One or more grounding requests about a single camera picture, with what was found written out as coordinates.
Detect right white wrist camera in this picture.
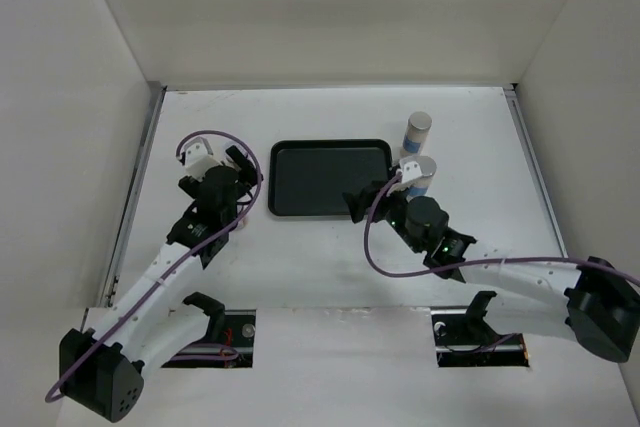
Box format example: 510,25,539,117
389,157,423,192

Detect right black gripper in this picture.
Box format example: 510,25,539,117
343,178,425,253

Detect silver-lid shaker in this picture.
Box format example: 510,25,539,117
400,111,432,158
407,156,437,199

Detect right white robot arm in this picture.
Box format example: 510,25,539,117
343,178,639,364

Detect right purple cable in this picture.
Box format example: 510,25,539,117
362,172,640,290

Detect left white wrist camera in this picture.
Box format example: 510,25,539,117
178,137,218,177

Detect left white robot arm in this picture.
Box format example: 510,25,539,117
52,138,263,423

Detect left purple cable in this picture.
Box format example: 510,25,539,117
45,129,264,404

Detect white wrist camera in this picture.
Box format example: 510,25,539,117
389,157,423,192
178,137,218,177

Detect purple cable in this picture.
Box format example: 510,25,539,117
362,172,640,290
45,129,264,404

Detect black rectangular tray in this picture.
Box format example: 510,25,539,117
268,139,392,218

